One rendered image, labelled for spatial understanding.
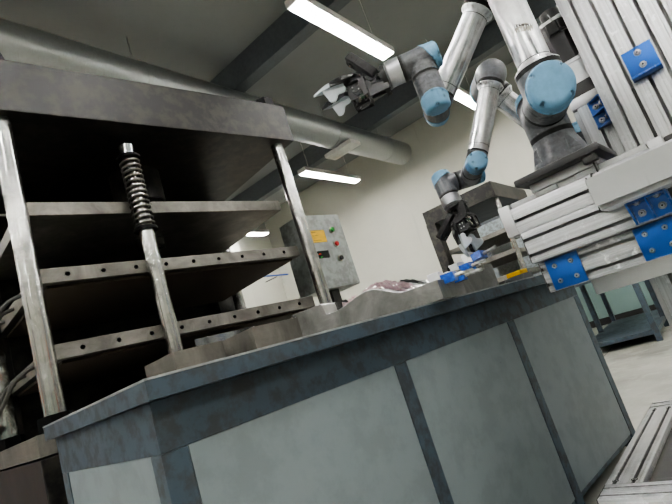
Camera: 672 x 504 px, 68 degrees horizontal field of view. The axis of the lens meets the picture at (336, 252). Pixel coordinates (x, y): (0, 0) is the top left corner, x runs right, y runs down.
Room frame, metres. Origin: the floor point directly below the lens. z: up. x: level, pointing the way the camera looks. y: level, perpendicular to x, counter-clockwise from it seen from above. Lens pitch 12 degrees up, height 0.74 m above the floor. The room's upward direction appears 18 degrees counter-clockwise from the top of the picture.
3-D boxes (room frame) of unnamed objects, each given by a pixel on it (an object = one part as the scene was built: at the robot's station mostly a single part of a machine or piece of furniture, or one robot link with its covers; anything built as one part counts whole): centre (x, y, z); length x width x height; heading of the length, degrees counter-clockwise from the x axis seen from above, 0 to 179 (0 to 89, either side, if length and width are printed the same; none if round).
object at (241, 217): (2.16, 0.82, 1.51); 1.10 x 0.70 x 0.05; 136
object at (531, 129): (1.33, -0.67, 1.20); 0.13 x 0.12 x 0.14; 167
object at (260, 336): (1.35, 0.28, 0.83); 0.20 x 0.15 x 0.07; 46
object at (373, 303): (1.62, -0.08, 0.85); 0.50 x 0.26 x 0.11; 63
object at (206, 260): (2.16, 0.81, 1.26); 1.10 x 0.74 x 0.05; 136
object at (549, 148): (1.33, -0.67, 1.09); 0.15 x 0.15 x 0.10
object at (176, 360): (1.22, 0.44, 0.83); 0.17 x 0.13 x 0.06; 46
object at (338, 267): (2.58, 0.09, 0.73); 0.30 x 0.22 x 1.47; 136
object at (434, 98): (1.28, -0.39, 1.33); 0.11 x 0.08 x 0.11; 167
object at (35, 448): (2.12, 0.78, 0.75); 1.30 x 0.84 x 0.06; 136
